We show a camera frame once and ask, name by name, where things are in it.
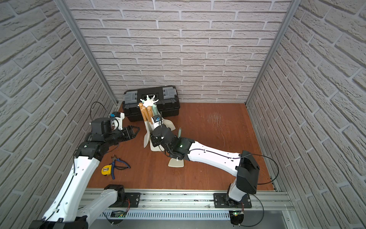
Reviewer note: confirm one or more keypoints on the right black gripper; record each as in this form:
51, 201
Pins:
154, 141

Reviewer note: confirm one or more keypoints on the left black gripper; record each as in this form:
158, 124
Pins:
127, 134

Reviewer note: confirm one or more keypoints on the cream utensil rack stand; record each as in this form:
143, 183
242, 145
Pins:
149, 102

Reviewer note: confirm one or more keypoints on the cream spatula wooden handle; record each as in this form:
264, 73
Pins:
146, 122

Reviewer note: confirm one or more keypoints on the cream spatula green handle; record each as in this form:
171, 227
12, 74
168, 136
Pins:
175, 162

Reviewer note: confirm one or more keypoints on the cream slotted turner wooden handle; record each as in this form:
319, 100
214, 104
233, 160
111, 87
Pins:
150, 115

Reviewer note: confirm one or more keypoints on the grey spatula green handle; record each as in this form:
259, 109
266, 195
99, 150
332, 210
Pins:
155, 110

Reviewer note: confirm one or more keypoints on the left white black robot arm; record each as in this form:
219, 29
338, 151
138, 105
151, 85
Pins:
65, 213

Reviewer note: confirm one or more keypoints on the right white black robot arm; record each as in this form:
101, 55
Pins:
242, 166

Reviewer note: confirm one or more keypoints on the black plastic toolbox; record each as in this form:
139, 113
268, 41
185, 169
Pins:
165, 98

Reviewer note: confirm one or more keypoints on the yellow tape measure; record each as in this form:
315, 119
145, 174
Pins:
107, 170

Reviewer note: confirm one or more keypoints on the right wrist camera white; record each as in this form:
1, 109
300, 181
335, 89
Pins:
157, 121

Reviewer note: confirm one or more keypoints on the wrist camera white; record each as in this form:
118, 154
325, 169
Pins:
117, 120
157, 121

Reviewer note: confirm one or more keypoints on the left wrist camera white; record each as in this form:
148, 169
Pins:
117, 120

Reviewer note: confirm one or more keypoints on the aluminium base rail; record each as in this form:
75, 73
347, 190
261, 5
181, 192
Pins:
176, 204

